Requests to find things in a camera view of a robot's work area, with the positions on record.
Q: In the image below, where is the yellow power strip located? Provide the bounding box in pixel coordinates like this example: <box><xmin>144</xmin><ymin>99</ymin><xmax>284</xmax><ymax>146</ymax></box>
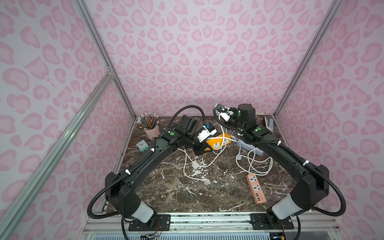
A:
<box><xmin>206</xmin><ymin>133</ymin><xmax>232</xmax><ymax>151</ymax></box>

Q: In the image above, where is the white cord of yellow strip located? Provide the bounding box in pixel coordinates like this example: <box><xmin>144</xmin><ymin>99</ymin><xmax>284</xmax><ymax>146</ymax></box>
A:
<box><xmin>176</xmin><ymin>122</ymin><xmax>241</xmax><ymax>184</ymax></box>

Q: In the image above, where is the white cord of pink strip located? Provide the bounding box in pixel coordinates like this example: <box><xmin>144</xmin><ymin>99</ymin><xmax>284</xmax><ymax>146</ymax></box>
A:
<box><xmin>235</xmin><ymin>146</ymin><xmax>274</xmax><ymax>177</ymax></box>

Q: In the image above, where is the pink power strip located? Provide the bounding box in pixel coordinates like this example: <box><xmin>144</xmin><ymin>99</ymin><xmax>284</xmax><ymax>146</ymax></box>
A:
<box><xmin>247</xmin><ymin>174</ymin><xmax>267</xmax><ymax>205</ymax></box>

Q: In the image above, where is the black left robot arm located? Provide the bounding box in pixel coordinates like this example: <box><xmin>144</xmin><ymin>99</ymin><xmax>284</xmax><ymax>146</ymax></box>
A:
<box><xmin>87</xmin><ymin>115</ymin><xmax>215</xmax><ymax>223</ymax></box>

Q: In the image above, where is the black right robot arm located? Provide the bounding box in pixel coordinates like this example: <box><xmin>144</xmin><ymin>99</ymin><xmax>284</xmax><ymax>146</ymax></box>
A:
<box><xmin>213</xmin><ymin>104</ymin><xmax>347</xmax><ymax>222</ymax></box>

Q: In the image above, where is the grey-blue power strip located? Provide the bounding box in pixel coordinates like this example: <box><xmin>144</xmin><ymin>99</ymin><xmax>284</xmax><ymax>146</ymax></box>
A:
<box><xmin>237</xmin><ymin>140</ymin><xmax>264</xmax><ymax>156</ymax></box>

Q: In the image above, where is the grey stapler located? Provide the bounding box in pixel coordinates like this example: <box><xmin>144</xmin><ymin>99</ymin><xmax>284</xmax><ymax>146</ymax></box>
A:
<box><xmin>264</xmin><ymin>117</ymin><xmax>274</xmax><ymax>133</ymax></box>

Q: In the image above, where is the pink pencil cup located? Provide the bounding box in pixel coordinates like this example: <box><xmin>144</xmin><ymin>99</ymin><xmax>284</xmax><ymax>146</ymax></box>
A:
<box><xmin>136</xmin><ymin>113</ymin><xmax>160</xmax><ymax>140</ymax></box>

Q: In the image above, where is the small green desk clock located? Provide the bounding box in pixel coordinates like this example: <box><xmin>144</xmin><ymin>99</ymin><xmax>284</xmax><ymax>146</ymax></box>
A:
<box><xmin>136</xmin><ymin>140</ymin><xmax>149</xmax><ymax>152</ymax></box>

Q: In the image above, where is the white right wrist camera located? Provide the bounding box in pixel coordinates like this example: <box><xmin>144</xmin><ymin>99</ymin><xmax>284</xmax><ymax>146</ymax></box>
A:
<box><xmin>217</xmin><ymin>107</ymin><xmax>237</xmax><ymax>122</ymax></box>

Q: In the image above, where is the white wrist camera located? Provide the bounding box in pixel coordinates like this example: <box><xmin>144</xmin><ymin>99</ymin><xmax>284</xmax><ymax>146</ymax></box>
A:
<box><xmin>217</xmin><ymin>107</ymin><xmax>237</xmax><ymax>122</ymax></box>
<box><xmin>195</xmin><ymin>123</ymin><xmax>217</xmax><ymax>143</ymax></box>

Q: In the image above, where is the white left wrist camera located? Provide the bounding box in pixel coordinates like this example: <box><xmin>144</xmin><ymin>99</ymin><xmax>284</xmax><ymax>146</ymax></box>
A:
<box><xmin>195</xmin><ymin>123</ymin><xmax>217</xmax><ymax>143</ymax></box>

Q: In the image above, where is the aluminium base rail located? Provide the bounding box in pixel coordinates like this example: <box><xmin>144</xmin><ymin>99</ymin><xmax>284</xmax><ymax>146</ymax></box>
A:
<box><xmin>81</xmin><ymin>212</ymin><xmax>344</xmax><ymax>240</ymax></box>

